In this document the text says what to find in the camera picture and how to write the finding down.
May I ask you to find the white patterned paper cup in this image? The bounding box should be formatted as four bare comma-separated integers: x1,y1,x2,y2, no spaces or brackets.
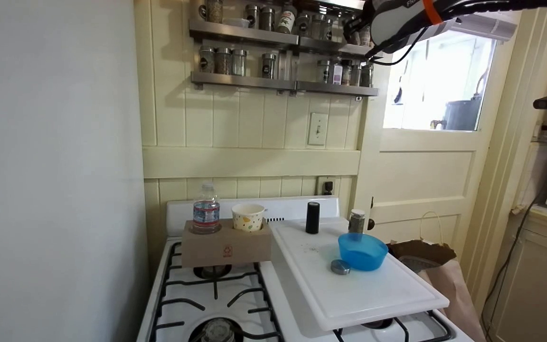
229,201,267,233

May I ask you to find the brown cardboard box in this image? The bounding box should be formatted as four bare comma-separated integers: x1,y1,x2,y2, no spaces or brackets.
178,218,275,269

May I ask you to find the white cutting board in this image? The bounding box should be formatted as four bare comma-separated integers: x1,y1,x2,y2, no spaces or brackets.
269,216,451,332

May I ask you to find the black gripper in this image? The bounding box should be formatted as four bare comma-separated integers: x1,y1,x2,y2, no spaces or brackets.
341,13,374,47

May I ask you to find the glass jar with lid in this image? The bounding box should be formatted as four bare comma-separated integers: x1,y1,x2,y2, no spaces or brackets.
191,180,222,235

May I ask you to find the steel wall spice rack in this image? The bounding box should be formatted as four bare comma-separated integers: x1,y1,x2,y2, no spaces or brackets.
185,0,383,98

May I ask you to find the white gas stove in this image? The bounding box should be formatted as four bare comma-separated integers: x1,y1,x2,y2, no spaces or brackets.
134,195,474,342

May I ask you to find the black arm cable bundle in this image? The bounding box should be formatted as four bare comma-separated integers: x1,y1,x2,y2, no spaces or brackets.
374,26,430,68

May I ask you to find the black spice bottle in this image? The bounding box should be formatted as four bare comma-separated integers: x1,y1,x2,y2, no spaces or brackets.
303,199,322,235

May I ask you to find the blue plastic bowl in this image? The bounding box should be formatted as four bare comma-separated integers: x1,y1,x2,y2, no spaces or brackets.
336,231,391,273

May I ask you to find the black stove grate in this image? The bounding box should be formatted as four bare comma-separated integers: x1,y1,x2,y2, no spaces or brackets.
332,309,459,342
147,239,286,342

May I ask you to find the white-capped brown spice bottle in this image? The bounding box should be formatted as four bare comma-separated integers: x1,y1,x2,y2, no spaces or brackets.
347,209,368,237

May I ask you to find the white refrigerator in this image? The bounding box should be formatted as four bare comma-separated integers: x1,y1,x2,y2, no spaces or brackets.
0,0,149,342

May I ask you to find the black power cable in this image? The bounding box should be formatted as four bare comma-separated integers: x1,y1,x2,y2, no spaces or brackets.
480,195,539,319

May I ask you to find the grey mug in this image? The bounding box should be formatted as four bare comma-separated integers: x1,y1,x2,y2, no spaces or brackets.
195,0,223,24

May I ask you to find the small grey round lid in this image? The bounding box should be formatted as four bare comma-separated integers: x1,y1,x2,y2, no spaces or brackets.
328,258,353,277

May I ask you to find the brown paper bag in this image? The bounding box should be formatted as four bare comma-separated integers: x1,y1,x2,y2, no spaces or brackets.
385,237,487,342

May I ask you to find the cream light switch plate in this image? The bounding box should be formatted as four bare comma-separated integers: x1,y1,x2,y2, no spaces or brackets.
307,112,330,148

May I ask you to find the cream cabinet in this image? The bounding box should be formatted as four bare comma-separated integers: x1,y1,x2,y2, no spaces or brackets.
484,205,547,342

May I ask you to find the dark bottle white label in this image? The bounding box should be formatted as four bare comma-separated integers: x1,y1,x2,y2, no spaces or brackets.
275,2,298,34

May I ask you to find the glass spice jar steel lid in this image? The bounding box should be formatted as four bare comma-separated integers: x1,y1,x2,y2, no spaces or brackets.
258,3,277,32
298,7,317,36
313,5,330,38
242,2,260,30
214,45,231,76
360,60,375,89
258,49,280,79
197,43,216,74
229,47,248,78
347,59,364,87

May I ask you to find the white-labelled spice jar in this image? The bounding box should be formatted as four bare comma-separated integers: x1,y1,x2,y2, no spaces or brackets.
315,55,334,85

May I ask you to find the white window blind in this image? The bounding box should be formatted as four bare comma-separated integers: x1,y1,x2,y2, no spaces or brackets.
440,11,520,43

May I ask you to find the grey bucket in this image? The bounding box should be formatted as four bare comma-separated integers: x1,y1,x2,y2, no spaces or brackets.
442,93,484,133

